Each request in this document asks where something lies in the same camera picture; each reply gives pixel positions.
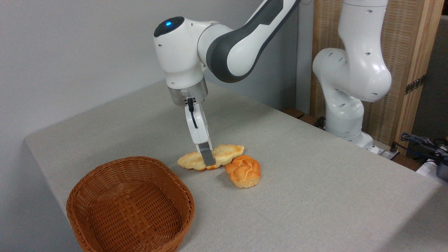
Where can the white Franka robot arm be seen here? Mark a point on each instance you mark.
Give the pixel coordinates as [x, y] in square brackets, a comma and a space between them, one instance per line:
[238, 45]

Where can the white box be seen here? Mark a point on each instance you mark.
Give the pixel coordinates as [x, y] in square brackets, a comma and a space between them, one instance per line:
[427, 169]

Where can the round orange braided bread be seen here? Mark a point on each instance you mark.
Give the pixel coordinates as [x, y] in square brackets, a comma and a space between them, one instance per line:
[244, 171]

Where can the long pale braided bread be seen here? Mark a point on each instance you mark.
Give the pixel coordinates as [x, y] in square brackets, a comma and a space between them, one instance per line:
[227, 152]

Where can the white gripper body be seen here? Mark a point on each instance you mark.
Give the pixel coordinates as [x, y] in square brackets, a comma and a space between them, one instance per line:
[198, 131]

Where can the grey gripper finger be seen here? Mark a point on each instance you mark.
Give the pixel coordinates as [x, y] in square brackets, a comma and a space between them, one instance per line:
[208, 155]

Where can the white power strip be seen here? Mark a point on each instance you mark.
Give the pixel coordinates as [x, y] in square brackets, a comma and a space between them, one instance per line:
[383, 151]

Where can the brown wicker basket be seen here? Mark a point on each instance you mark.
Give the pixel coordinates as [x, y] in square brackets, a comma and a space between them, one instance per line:
[129, 206]

